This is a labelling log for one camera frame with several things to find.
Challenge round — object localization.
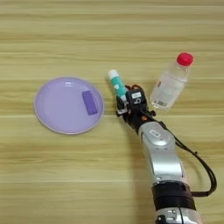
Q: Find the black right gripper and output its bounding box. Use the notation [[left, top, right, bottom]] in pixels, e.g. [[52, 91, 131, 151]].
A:
[[115, 95, 157, 135]]

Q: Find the teal and white glue stick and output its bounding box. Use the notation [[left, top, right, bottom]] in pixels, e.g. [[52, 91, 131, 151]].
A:
[[108, 69, 130, 103]]

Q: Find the clear bottle with red cap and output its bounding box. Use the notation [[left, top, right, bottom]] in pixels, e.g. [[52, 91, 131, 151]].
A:
[[149, 52, 195, 111]]

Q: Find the black box with white label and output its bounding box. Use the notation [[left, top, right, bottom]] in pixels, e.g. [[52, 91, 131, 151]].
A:
[[125, 88, 148, 109]]

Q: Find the purple rectangular eraser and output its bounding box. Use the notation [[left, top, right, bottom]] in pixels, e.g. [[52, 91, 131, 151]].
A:
[[81, 90, 99, 116]]

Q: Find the round purple plate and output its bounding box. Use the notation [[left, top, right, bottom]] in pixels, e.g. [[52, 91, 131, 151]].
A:
[[33, 76, 105, 136]]

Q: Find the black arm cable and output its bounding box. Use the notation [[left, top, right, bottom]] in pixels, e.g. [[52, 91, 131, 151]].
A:
[[158, 122, 218, 198]]

